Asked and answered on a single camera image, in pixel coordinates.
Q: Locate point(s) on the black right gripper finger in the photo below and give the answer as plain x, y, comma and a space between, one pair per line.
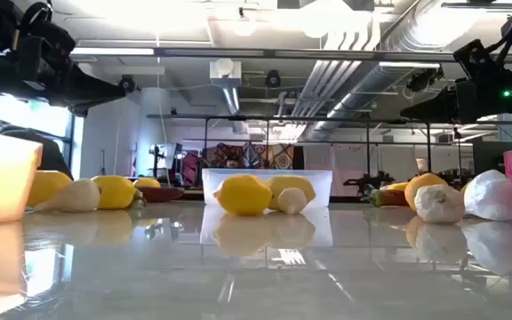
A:
447, 100
442, 117

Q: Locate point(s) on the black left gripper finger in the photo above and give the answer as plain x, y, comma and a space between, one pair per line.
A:
80, 106
82, 82

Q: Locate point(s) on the orange-yellow lemon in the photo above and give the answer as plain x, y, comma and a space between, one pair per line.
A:
425, 183

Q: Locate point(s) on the white garlic bulb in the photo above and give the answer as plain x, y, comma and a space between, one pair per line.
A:
291, 201
438, 204
491, 195
78, 196

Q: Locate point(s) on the dark red chili pepper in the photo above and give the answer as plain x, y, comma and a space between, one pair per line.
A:
162, 194

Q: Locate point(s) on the black track spotlight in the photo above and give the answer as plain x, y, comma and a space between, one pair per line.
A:
422, 79

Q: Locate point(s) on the white light bar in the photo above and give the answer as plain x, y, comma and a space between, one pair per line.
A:
111, 51

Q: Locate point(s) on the paper cup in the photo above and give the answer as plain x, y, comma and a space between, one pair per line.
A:
421, 165

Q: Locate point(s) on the dark cabinet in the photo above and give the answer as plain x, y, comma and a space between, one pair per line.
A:
498, 157

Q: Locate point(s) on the black background robot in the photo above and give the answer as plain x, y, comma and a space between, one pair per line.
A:
369, 182

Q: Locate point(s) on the orange plastic bin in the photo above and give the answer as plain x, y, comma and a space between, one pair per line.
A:
2, 178

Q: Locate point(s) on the white ceiling box fixture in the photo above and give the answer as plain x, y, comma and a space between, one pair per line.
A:
225, 73

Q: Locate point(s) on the clear plastic bin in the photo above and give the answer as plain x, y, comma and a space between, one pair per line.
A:
220, 178

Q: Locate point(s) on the black overhead crossbar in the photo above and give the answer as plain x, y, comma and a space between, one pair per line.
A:
282, 54

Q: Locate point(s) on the colourful patterned tapestry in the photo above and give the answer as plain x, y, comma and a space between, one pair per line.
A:
256, 155

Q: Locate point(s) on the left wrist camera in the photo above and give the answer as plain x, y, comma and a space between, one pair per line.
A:
47, 42

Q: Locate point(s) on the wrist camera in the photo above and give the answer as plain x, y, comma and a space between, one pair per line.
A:
47, 42
474, 60

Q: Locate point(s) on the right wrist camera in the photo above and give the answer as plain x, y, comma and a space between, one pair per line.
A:
474, 60

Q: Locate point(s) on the black background rack frame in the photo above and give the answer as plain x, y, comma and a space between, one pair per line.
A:
282, 117

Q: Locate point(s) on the black ceiling camera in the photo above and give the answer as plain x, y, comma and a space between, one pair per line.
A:
273, 79

